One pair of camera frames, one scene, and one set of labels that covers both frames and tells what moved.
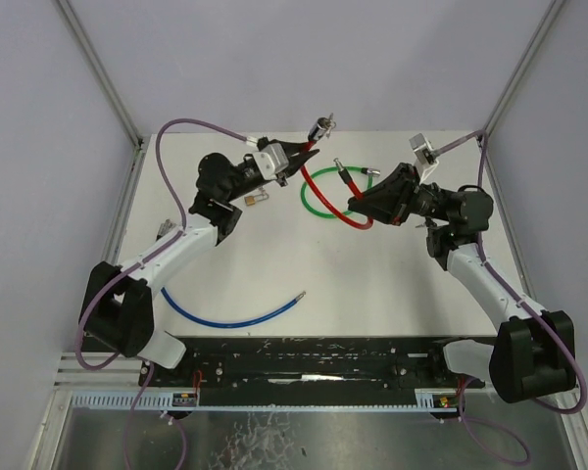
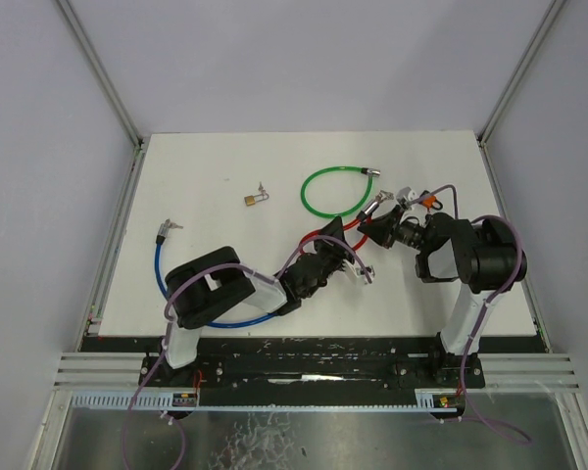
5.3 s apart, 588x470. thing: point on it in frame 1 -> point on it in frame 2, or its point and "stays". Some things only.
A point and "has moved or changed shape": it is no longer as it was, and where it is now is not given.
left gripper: (294, 154) -> (339, 253)
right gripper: (392, 200) -> (381, 227)
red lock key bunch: (332, 124) has moved or changed shape
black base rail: (309, 362) stays
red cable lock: (319, 129) -> (364, 216)
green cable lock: (370, 172) stays
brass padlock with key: (251, 200) stays
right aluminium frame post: (523, 66) stays
